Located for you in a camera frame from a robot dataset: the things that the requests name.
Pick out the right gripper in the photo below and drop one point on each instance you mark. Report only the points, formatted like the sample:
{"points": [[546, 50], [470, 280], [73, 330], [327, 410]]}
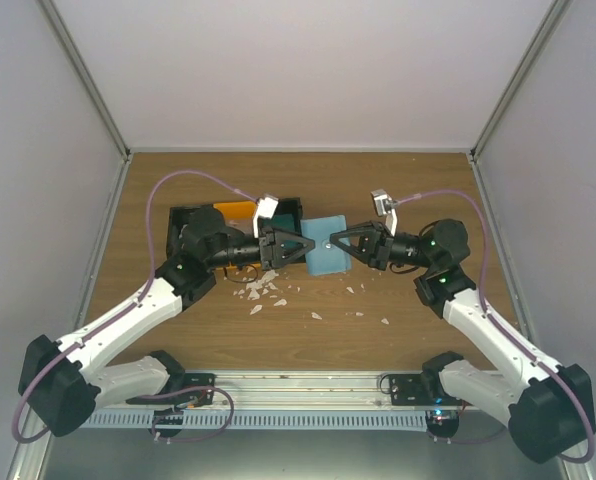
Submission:
{"points": [[375, 256]]}

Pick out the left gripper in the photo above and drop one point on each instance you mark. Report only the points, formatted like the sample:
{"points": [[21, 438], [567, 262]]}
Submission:
{"points": [[271, 245]]}

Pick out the blue leather card holder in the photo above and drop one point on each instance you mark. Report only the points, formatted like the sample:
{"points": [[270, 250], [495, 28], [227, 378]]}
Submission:
{"points": [[325, 258]]}

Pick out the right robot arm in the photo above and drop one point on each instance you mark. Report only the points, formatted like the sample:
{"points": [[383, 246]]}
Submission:
{"points": [[547, 407]]}

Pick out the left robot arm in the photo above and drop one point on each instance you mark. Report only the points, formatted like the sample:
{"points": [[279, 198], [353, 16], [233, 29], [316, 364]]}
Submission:
{"points": [[65, 381]]}

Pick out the teal card stack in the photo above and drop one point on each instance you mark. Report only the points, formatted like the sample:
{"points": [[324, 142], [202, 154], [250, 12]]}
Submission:
{"points": [[286, 222]]}

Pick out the black bin with teal cards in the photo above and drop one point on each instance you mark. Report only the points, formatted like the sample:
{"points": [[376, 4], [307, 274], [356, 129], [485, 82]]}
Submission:
{"points": [[291, 206]]}

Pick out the yellow bin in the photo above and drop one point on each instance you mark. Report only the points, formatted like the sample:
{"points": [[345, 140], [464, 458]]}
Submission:
{"points": [[238, 215]]}

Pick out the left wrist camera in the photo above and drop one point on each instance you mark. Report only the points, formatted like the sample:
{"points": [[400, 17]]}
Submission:
{"points": [[265, 209]]}

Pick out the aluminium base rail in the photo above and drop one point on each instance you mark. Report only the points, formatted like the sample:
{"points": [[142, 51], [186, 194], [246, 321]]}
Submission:
{"points": [[308, 390]]}

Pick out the white perforated cable duct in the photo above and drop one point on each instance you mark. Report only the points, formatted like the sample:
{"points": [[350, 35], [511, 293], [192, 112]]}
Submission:
{"points": [[262, 420]]}

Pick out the left aluminium frame post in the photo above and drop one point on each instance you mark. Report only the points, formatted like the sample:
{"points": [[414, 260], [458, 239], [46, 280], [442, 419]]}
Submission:
{"points": [[61, 31]]}

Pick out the aluminium frame post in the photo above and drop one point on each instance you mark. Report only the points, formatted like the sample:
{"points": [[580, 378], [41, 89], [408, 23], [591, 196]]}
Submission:
{"points": [[61, 31], [528, 60]]}

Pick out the right aluminium frame post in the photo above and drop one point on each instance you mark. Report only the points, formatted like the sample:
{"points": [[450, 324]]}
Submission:
{"points": [[528, 60]]}

